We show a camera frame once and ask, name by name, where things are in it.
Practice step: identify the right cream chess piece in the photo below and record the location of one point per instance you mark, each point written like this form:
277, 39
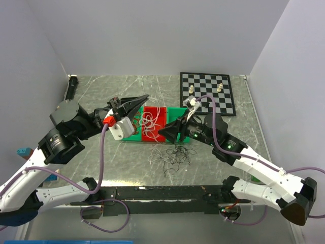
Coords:
220, 88

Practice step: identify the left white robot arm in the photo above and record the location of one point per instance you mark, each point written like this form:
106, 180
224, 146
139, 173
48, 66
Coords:
23, 198

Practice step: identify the right green plastic bin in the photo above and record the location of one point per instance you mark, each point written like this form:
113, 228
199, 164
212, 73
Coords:
172, 114

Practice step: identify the left cream chess piece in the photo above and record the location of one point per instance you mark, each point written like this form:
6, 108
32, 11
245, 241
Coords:
191, 89

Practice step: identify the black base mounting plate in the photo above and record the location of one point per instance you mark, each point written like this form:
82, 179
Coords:
167, 199

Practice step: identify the black chess piece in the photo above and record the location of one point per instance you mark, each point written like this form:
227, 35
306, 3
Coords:
205, 104

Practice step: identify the red plastic bin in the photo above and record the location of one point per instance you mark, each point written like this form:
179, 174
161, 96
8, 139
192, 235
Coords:
153, 119

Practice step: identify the aluminium frame rail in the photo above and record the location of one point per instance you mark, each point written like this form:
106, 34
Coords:
111, 221

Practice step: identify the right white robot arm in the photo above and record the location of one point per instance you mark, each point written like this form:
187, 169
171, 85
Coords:
291, 195

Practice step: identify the black marker orange cap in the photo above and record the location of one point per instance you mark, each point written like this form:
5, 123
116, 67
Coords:
72, 86

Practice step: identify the cream chess piece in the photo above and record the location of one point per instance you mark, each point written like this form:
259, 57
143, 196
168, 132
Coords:
191, 89
220, 88

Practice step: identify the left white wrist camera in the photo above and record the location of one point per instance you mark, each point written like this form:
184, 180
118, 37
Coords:
119, 129

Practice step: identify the green plastic bin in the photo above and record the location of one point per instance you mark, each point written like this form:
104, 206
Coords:
137, 135
172, 114

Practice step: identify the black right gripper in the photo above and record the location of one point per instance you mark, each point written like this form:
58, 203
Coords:
169, 132

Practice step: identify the blue and orange toy block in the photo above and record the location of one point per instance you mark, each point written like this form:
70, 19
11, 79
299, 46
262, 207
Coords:
25, 152

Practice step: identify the blue toy block stack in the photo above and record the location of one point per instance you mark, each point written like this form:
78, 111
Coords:
52, 177

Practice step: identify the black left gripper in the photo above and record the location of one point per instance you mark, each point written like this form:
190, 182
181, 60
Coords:
127, 102

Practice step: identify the left green plastic bin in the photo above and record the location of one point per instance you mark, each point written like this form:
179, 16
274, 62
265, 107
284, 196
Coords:
137, 135

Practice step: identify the black and white chessboard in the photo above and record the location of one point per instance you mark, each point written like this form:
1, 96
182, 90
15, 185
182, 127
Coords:
207, 84

